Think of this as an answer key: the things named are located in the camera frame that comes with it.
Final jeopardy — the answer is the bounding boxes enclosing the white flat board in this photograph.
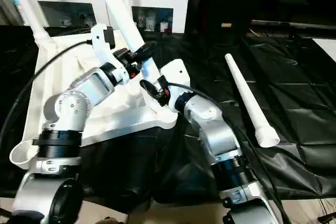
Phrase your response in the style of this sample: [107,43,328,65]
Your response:
[314,38,336,59]

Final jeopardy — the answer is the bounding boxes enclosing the teal white mop handle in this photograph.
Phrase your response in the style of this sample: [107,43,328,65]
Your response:
[13,0,25,15]

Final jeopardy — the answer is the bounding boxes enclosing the black metal rail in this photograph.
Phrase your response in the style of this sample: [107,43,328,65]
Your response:
[251,20,336,29]

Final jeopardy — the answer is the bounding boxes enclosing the black plastic mat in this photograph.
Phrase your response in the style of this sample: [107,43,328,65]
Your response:
[0,24,336,204]

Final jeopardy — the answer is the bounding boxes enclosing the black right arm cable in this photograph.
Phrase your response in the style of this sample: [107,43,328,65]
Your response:
[165,81,290,224]

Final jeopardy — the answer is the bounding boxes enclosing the white plastic table top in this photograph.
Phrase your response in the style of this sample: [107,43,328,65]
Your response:
[9,27,179,171]

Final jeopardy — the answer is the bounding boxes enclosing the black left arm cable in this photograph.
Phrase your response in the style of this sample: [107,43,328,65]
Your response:
[0,39,95,146]

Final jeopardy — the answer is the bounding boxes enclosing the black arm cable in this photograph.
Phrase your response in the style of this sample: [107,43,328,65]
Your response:
[165,81,290,224]
[0,39,95,146]

